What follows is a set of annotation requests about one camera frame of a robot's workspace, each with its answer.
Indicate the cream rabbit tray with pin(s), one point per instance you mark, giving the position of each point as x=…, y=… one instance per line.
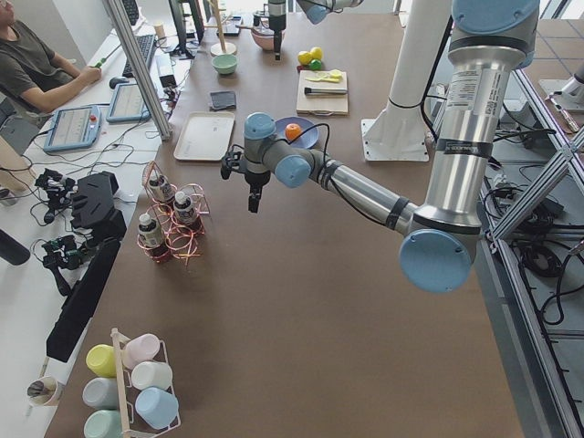
x=205, y=136

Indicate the lemon half thick slice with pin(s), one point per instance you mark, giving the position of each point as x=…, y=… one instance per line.
x=335, y=73

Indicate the grey folded cloth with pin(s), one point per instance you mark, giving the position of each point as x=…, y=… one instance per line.
x=222, y=100

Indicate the grey cup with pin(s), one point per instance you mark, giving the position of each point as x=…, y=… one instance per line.
x=101, y=394

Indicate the wooden stand round base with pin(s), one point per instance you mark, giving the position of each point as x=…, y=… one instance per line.
x=222, y=47

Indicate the tea bottle outer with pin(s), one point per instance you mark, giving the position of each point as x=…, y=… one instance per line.
x=152, y=239

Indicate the white wire cup rack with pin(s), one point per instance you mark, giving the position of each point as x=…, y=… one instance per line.
x=132, y=424

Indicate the blue teach pendant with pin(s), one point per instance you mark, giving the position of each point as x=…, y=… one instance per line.
x=127, y=105
x=73, y=128

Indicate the green lime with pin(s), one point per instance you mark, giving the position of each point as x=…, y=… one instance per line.
x=315, y=64

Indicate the tea bottle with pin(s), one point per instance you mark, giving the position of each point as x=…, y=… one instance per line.
x=185, y=211
x=152, y=239
x=161, y=190

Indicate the yellow lemon lower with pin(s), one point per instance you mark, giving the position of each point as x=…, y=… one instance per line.
x=304, y=58

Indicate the copper wire bottle rack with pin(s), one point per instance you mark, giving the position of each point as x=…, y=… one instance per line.
x=181, y=240

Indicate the blue plate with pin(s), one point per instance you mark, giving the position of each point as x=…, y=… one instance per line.
x=307, y=135

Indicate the mint green cup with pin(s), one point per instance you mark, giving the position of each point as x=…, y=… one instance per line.
x=103, y=424

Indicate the steel cylinder black cap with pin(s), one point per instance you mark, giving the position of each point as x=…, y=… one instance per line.
x=313, y=92

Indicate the paper cup with utensils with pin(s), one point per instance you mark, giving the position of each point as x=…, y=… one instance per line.
x=45, y=391

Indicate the tea bottle upper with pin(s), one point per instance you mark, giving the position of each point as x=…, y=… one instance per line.
x=161, y=190

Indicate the yellow lemon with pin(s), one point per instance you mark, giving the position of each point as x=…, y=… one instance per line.
x=304, y=58
x=316, y=53

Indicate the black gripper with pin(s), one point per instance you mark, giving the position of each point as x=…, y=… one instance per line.
x=255, y=180
x=276, y=23

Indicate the yellow plastic knife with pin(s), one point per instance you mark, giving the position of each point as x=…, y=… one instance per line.
x=325, y=79

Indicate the seated person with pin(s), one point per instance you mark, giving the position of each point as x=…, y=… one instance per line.
x=33, y=74

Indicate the pink bowl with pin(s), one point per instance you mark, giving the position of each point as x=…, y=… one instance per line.
x=263, y=36

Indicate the aluminium frame post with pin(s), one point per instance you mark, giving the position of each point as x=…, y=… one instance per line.
x=121, y=23

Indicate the pink cup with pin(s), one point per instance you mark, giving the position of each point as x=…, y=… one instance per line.
x=144, y=347

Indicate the green bowl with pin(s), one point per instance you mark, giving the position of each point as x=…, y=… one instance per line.
x=225, y=64

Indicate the orange mandarin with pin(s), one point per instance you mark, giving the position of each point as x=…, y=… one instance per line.
x=292, y=131

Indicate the wooden cutting board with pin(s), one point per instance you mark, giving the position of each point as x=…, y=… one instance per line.
x=321, y=105

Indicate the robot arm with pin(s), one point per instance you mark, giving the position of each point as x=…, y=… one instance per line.
x=316, y=11
x=489, y=41

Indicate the yellow cup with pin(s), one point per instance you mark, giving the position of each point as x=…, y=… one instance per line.
x=101, y=361

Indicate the tea bottle lower middle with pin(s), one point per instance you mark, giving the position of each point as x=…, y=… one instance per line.
x=185, y=211

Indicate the white cup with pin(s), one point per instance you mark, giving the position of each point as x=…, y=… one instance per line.
x=152, y=374

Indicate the yellow lemon upper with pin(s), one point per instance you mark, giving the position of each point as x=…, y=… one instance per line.
x=316, y=53

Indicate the blue teach pendant far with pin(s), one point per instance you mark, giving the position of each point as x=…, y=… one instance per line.
x=127, y=105

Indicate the light blue cup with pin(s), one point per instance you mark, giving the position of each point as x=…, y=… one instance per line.
x=157, y=407

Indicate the blue teach pendant near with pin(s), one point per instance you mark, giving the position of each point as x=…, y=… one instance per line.
x=73, y=128

